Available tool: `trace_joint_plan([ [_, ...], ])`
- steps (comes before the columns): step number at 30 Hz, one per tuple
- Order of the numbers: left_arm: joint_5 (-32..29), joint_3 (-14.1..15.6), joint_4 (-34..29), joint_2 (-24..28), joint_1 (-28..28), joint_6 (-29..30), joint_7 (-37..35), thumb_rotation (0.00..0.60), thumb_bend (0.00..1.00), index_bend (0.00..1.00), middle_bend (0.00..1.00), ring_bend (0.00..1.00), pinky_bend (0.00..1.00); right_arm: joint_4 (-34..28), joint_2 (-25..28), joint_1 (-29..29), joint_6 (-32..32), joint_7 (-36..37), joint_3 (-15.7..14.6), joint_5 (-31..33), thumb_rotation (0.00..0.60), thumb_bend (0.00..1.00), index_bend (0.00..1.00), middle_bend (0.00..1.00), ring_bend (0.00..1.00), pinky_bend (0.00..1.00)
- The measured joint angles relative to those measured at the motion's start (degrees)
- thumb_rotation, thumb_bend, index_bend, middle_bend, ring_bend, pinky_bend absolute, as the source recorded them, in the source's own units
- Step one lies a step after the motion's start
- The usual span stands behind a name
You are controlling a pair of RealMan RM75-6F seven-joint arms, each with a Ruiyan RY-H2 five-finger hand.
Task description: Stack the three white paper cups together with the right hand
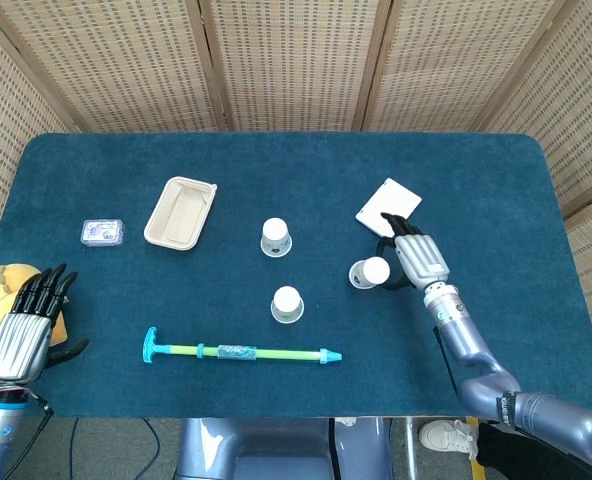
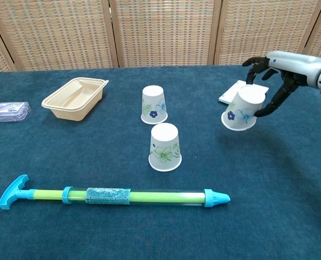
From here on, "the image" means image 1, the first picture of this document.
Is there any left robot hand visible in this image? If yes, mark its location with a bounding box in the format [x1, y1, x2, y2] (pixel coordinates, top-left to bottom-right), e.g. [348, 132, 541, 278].
[0, 263, 90, 386]

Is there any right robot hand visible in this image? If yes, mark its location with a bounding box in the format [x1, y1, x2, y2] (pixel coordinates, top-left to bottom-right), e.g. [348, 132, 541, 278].
[375, 212, 451, 292]

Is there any white paper cup blue flower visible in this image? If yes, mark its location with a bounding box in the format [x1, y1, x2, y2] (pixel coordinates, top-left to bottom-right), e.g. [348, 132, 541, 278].
[260, 217, 294, 258]
[348, 256, 392, 291]

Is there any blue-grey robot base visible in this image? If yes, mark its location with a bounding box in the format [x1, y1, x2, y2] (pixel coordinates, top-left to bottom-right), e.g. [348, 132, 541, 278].
[175, 417, 395, 480]

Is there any white paper cup green flower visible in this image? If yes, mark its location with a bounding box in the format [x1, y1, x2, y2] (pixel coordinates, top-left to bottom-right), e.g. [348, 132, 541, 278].
[270, 285, 306, 324]

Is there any yellow plush toy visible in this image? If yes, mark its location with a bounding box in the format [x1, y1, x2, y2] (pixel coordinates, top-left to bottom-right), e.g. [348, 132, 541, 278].
[0, 263, 70, 346]

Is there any white square pad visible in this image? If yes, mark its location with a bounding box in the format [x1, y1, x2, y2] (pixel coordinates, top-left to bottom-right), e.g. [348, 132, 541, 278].
[354, 177, 423, 239]

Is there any clear plastic box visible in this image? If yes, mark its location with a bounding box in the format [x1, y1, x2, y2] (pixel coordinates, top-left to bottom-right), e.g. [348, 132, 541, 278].
[81, 218, 127, 248]

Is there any teal table cloth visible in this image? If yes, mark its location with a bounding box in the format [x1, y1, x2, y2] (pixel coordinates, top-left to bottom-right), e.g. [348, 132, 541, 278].
[0, 132, 592, 419]

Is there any green blue water pump toy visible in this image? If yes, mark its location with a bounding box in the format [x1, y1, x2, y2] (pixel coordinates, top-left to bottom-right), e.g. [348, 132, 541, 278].
[142, 326, 343, 365]

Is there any white sneaker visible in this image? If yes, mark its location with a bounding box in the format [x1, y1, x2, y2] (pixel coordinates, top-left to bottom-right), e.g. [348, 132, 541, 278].
[419, 418, 479, 459]

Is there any beige plastic food tray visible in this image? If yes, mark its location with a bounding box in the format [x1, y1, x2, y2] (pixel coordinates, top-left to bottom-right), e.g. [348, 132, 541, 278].
[143, 175, 219, 251]

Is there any black trouser leg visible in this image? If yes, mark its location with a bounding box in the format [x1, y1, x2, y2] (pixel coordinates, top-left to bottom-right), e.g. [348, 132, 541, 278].
[475, 422, 592, 480]

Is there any woven folding screen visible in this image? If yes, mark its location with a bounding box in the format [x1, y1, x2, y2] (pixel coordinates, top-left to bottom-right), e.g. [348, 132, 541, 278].
[0, 0, 592, 374]

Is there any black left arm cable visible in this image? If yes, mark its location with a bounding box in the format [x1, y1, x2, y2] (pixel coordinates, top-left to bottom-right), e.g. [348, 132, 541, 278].
[24, 392, 55, 420]

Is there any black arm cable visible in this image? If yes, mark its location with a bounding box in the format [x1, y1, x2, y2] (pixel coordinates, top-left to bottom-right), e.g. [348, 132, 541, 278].
[433, 325, 466, 401]
[24, 392, 55, 420]

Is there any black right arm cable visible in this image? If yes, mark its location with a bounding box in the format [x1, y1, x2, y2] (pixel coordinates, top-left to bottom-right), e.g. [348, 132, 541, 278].
[433, 325, 466, 401]

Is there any blue floor cable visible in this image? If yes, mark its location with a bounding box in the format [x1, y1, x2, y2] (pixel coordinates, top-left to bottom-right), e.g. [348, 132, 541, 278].
[143, 418, 178, 464]

